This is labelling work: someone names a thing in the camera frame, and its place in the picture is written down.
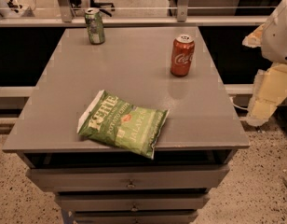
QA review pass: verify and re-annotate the metal railing frame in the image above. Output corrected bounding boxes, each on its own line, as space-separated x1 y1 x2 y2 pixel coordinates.
0 0 267 28

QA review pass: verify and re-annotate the middle grey drawer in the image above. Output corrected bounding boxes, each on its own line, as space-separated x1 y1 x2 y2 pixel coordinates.
55 193 209 212

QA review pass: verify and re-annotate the grey drawer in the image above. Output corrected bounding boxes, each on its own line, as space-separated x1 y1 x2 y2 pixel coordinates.
55 193 209 212
74 210 198 224
26 164 229 192

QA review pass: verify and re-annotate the green jalapeno chips bag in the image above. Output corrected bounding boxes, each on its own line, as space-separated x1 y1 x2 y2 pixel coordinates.
77 91 169 160

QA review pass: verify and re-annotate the green soda can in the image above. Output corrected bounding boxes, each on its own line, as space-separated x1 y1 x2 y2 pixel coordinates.
85 7 105 45

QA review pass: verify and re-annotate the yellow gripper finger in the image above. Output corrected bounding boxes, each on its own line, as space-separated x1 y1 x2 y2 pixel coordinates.
242 24 264 48
246 63 287 127

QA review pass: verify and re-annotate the white cable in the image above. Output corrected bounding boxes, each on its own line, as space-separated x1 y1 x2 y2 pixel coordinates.
229 96 250 112

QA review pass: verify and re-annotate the top grey drawer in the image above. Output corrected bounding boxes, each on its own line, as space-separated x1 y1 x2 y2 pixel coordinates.
26 164 229 192

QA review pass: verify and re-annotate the red coke can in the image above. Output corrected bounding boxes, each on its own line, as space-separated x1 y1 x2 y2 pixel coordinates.
171 34 195 77

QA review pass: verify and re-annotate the grey drawer cabinet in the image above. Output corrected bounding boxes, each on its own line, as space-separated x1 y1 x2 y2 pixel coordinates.
4 27 249 224

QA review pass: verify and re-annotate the bottom grey drawer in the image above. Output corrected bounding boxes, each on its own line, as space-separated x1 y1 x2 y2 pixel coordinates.
74 210 198 224

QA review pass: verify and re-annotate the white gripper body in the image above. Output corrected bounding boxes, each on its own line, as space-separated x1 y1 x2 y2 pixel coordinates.
261 0 287 63

